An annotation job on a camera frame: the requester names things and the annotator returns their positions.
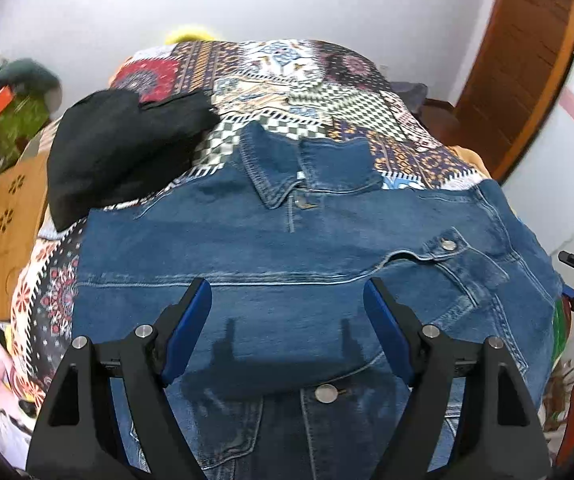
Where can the black garment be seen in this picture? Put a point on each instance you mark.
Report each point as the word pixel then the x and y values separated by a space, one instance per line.
pixel 117 155

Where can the dark green cushion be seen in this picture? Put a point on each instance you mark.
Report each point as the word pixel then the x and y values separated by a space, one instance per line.
pixel 32 77

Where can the wooden board with flower cutouts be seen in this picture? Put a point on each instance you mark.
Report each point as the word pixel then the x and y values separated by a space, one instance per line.
pixel 12 240

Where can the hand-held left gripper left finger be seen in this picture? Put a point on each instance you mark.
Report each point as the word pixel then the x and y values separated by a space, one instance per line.
pixel 189 330

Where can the brown wooden door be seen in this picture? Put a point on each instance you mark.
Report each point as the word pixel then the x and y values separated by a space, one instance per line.
pixel 522 60

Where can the grey cloth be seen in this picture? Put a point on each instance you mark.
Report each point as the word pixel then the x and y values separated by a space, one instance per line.
pixel 409 94

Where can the green patterned bag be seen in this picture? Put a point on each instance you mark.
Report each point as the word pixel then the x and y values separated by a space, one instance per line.
pixel 12 130

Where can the yellow plush item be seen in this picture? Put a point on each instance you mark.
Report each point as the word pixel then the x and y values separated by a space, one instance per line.
pixel 187 36

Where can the blue denim jacket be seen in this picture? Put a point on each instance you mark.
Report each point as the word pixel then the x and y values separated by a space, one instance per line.
pixel 287 250

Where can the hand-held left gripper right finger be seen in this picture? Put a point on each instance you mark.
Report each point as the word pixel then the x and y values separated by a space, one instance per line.
pixel 387 330

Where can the patterned patchwork bedsheet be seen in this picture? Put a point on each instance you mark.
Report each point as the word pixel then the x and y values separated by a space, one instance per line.
pixel 317 90

